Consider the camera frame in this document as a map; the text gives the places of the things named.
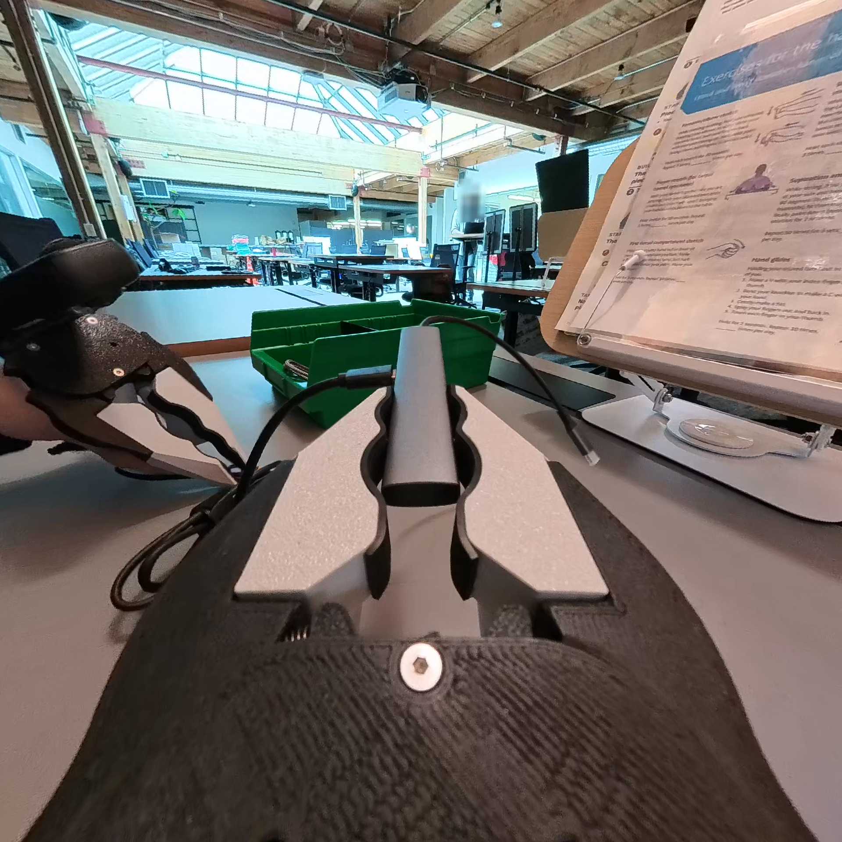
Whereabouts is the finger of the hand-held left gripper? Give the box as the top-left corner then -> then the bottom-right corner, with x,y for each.
99,396 -> 246,488
154,364 -> 249,463

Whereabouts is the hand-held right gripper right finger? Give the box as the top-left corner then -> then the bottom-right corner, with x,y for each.
449,386 -> 609,635

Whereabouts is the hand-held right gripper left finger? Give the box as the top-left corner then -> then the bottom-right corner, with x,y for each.
233,385 -> 396,635

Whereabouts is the black hub cable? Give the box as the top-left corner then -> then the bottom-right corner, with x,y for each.
420,316 -> 601,467

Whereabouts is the grey USB hub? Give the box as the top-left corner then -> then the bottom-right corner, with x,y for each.
382,327 -> 459,506

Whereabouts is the green plastic bin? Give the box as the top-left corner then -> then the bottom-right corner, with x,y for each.
250,299 -> 506,428

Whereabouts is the grey desk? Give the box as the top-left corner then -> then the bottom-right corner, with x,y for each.
0,284 -> 842,842

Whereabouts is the person's left hand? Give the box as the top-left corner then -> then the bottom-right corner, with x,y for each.
0,378 -> 70,442

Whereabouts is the black flat strip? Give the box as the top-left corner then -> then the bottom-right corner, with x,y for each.
488,355 -> 616,410

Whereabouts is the white book stand base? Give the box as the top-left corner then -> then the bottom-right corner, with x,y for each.
579,378 -> 842,524

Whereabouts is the dark wooden table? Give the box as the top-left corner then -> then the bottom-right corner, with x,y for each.
316,260 -> 455,303

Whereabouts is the black office chair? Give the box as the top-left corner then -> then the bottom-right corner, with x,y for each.
431,243 -> 461,297

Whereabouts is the small wooden book stand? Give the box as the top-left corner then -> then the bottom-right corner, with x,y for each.
538,209 -> 593,280

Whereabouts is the large white instruction sheet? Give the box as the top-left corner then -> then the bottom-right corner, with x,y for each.
556,0 -> 842,333

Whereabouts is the printed exercise sheet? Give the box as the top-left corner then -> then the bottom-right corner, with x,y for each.
579,13 -> 842,369

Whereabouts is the ceiling projector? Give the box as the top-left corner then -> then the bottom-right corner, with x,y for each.
378,79 -> 432,119

